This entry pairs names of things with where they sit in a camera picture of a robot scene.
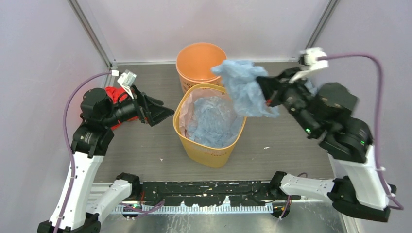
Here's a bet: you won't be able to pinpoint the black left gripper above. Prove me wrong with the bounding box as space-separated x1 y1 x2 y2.
102 84 174 128

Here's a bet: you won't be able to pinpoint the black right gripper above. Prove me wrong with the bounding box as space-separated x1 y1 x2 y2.
255 66 319 135

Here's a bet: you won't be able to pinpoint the light blue trash bag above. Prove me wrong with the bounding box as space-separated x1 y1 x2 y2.
210 60 280 118

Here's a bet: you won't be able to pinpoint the yellow mesh trash bin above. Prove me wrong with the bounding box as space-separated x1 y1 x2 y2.
172 83 246 168

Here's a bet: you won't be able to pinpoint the orange round trash bin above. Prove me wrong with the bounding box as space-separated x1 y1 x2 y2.
176 42 227 93

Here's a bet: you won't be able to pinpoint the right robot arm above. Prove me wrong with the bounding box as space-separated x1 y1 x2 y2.
257 68 396 222

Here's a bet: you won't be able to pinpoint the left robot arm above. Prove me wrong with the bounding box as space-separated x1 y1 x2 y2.
37 85 174 233

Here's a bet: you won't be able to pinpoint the red crumpled trash bag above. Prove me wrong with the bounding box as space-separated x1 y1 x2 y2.
104 86 138 130

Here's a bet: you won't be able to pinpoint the blue bag inside yellow bin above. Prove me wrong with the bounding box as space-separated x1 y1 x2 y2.
186 96 244 148

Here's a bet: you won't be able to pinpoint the folded blue bag in corner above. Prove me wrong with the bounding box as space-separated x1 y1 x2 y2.
304 79 318 96

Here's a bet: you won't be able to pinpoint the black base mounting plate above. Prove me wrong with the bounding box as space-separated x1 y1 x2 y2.
129 181 286 207

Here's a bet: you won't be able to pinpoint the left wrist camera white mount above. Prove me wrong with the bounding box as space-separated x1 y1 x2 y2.
117 70 137 99

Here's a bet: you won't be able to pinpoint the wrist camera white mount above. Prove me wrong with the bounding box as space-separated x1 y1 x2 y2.
289 47 329 84
117 70 137 99

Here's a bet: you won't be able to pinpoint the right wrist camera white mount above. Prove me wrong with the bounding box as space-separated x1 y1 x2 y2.
289 47 329 84

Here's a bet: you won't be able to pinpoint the slotted white cable duct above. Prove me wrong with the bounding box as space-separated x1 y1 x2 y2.
112 201 274 216

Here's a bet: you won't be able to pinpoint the right aluminium frame post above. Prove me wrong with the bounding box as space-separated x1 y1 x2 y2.
306 0 341 48

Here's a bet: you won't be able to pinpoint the aluminium frame post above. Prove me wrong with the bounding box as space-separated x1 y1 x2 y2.
68 0 118 68
306 0 341 48

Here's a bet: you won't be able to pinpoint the left aluminium frame post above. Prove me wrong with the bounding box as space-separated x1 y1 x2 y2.
68 0 118 68

